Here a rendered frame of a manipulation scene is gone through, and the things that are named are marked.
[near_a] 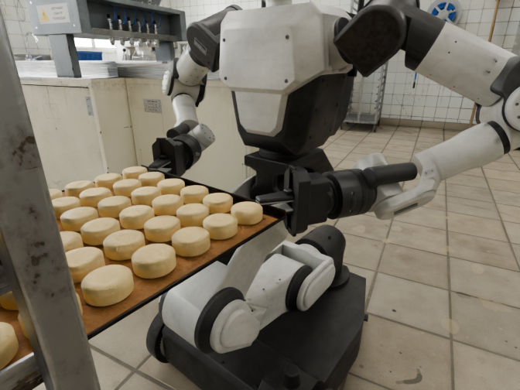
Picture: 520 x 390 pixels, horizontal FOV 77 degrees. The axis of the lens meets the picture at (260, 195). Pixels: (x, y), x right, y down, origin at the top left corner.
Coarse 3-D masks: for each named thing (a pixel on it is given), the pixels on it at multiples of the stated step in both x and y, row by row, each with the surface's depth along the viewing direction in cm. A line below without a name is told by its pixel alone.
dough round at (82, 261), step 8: (80, 248) 40; (88, 248) 40; (96, 248) 40; (72, 256) 39; (80, 256) 39; (88, 256) 39; (96, 256) 39; (72, 264) 37; (80, 264) 37; (88, 264) 37; (96, 264) 38; (104, 264) 40; (72, 272) 36; (80, 272) 37; (88, 272) 37; (80, 280) 37
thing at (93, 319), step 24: (264, 216) 53; (216, 240) 46; (240, 240) 46; (120, 264) 41; (192, 264) 41; (144, 288) 36; (0, 312) 33; (96, 312) 33; (120, 312) 33; (24, 336) 30
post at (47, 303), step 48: (0, 48) 17; (0, 96) 18; (0, 144) 18; (0, 192) 19; (48, 192) 21; (0, 240) 20; (48, 240) 21; (48, 288) 22; (48, 336) 23; (48, 384) 25; (96, 384) 27
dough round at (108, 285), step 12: (96, 276) 35; (108, 276) 35; (120, 276) 35; (84, 288) 34; (96, 288) 33; (108, 288) 33; (120, 288) 34; (132, 288) 36; (96, 300) 33; (108, 300) 33; (120, 300) 34
